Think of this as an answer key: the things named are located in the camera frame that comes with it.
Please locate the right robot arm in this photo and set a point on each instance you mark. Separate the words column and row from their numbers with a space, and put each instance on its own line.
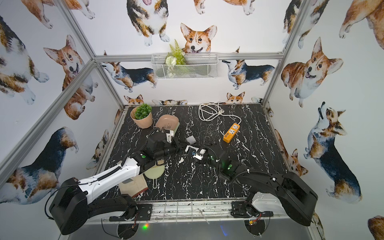
column 269, row 193

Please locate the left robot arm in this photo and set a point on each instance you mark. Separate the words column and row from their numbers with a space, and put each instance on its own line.
column 76, row 202

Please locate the terracotta pot with plant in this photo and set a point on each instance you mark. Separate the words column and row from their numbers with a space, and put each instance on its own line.
column 142, row 116

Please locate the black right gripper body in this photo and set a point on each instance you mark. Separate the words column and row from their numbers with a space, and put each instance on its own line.
column 207, row 156

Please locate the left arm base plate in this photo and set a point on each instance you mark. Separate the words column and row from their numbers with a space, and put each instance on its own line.
column 142, row 212

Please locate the orange power strip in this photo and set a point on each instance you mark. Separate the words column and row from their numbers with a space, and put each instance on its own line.
column 230, row 134

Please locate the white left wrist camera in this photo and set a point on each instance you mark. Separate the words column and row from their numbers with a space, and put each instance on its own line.
column 169, row 135

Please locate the artificial fern with flower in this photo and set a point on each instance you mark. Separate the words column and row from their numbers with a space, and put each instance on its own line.
column 176, row 62

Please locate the white wire wall basket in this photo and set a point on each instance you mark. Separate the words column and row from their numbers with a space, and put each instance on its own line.
column 189, row 66

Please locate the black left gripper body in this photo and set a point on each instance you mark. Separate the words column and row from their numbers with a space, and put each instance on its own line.
column 173, row 148

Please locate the aluminium frame post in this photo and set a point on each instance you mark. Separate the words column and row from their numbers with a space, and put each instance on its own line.
column 284, row 54

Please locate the white USB charger block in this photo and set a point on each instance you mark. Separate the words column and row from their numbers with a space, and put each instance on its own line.
column 191, row 140

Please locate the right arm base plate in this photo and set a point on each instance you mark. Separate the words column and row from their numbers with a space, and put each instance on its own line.
column 247, row 210

